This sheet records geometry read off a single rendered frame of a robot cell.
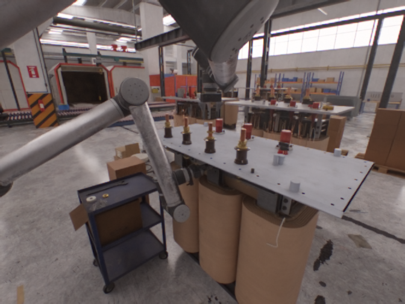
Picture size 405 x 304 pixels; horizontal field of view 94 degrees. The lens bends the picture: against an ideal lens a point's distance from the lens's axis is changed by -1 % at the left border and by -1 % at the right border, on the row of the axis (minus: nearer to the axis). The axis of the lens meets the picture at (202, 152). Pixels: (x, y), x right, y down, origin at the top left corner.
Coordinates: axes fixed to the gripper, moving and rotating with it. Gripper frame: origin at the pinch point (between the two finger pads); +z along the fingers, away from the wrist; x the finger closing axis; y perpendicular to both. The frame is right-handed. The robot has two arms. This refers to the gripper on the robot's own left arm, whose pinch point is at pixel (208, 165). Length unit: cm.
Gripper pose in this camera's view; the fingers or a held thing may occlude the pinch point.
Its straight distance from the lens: 139.7
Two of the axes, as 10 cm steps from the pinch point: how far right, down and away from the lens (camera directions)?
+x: -3.8, -3.1, 8.8
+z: 9.1, -3.2, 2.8
